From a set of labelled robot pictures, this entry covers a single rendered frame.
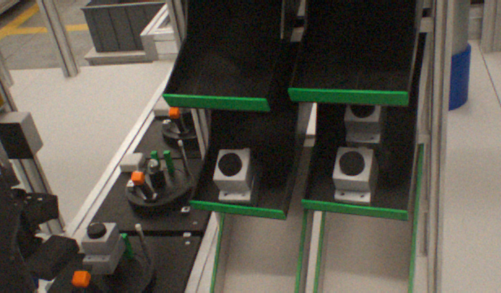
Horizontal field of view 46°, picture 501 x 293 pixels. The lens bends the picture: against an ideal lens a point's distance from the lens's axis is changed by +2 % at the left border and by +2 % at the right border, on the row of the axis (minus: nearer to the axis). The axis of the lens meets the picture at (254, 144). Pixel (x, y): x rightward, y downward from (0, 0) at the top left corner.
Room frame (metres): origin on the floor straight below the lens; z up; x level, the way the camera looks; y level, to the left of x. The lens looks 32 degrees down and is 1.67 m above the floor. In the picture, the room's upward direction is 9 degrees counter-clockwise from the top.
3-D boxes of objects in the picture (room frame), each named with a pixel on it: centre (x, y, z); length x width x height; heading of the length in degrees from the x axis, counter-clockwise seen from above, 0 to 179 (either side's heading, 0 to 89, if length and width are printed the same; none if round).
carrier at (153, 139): (1.23, 0.15, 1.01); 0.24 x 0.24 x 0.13; 75
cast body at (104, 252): (0.75, 0.27, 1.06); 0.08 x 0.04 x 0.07; 165
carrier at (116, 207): (0.99, 0.21, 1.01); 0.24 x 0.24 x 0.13; 75
